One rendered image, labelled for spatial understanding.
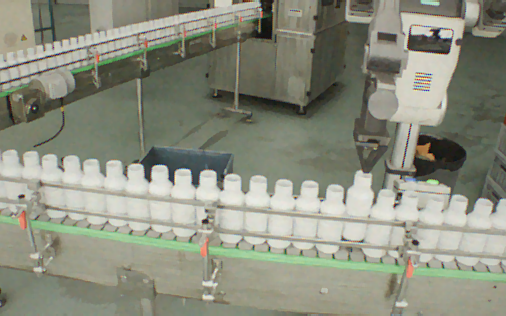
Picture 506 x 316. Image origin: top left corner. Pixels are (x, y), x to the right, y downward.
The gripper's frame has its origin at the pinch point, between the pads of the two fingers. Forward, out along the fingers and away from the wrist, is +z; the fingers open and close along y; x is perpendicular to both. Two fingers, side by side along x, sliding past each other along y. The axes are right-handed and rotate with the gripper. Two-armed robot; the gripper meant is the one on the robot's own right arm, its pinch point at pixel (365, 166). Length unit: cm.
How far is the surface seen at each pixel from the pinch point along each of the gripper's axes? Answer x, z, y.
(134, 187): -52, 10, 2
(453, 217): 22.2, 10.1, 1.2
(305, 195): -12.3, 8.2, 0.8
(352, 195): -2.0, 6.8, 1.1
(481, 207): 28.1, 6.8, 1.2
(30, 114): -144, 32, -90
